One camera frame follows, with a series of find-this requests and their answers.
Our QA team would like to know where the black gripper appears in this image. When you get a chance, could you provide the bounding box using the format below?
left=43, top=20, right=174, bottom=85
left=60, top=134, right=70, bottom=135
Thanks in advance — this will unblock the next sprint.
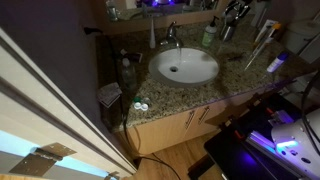
left=223, top=0, right=253, bottom=31

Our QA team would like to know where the stainless steel cup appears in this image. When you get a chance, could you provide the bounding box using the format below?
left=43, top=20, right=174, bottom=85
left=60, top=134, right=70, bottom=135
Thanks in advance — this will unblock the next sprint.
left=219, top=23, right=236, bottom=43

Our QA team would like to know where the chrome sink faucet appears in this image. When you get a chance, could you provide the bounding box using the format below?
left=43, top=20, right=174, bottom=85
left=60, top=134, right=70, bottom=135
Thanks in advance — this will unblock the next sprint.
left=159, top=20, right=184, bottom=50

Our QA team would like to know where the green soap pump bottle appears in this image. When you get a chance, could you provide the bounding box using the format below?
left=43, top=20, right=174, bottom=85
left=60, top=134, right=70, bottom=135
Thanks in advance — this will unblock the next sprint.
left=201, top=15, right=220, bottom=49

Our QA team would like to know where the small clear bottle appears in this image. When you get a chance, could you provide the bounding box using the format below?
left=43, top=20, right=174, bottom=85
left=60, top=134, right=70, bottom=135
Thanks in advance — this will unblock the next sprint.
left=254, top=18, right=278, bottom=44

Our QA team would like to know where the dark disposable razor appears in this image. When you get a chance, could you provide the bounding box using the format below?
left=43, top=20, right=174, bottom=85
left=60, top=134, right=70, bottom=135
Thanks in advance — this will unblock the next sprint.
left=227, top=53, right=246, bottom=63

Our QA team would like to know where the orange cap spray bottle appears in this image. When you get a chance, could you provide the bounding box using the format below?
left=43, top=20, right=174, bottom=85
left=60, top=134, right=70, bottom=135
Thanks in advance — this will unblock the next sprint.
left=245, top=22, right=283, bottom=71

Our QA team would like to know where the white oval sink basin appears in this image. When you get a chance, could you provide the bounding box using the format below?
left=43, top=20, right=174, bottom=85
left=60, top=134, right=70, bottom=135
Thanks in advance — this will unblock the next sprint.
left=148, top=47, right=220, bottom=88

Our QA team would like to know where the white toilet tank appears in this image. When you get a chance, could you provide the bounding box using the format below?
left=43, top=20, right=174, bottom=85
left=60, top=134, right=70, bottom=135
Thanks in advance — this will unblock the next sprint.
left=282, top=19, right=320, bottom=64

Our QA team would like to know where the white tapered bottle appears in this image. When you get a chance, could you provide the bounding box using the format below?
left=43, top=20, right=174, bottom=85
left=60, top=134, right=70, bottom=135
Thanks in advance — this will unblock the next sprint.
left=149, top=17, right=157, bottom=50

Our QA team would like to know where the black red clamp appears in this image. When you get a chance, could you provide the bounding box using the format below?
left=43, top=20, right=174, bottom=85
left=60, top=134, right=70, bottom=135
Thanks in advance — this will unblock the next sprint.
left=246, top=93, right=278, bottom=118
left=218, top=114, right=244, bottom=143

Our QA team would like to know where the wood framed mirror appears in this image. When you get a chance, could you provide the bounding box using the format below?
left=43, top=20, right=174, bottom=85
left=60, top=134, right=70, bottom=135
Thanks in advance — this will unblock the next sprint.
left=89, top=0, right=234, bottom=36

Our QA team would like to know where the white contact lens case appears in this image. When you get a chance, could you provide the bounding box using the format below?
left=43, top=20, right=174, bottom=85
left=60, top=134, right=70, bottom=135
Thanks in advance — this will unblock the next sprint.
left=133, top=101, right=150, bottom=112

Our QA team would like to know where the dark glass side shelf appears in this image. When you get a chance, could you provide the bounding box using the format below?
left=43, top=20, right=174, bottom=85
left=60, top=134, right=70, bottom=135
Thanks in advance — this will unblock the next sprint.
left=95, top=33, right=148, bottom=134

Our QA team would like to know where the wooden vanity cabinet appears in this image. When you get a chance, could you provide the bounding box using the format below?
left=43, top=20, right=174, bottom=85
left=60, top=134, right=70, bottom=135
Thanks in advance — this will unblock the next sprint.
left=126, top=88, right=268, bottom=156

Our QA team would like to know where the black robot platform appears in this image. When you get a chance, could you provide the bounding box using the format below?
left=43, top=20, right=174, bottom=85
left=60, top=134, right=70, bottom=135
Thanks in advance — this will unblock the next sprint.
left=188, top=91, right=320, bottom=180

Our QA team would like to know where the small brass door hinge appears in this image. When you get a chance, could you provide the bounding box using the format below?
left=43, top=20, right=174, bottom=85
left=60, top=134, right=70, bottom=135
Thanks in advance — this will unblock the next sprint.
left=103, top=170, right=121, bottom=180

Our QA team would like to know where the white door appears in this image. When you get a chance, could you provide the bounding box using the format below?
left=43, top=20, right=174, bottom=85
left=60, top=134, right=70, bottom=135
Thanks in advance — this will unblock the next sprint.
left=0, top=26, right=138, bottom=180

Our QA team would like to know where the large brass door hinge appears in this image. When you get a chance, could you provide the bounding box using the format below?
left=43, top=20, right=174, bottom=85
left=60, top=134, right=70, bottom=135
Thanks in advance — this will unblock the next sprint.
left=9, top=142, right=78, bottom=178

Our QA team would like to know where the metal bar cabinet handle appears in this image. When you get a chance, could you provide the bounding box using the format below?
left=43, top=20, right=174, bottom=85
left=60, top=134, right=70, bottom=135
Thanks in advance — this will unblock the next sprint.
left=184, top=109, right=197, bottom=130
left=197, top=105, right=212, bottom=126

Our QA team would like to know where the black power cable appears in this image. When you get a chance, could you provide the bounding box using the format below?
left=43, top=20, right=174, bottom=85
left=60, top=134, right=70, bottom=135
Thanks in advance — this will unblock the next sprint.
left=83, top=27, right=183, bottom=180

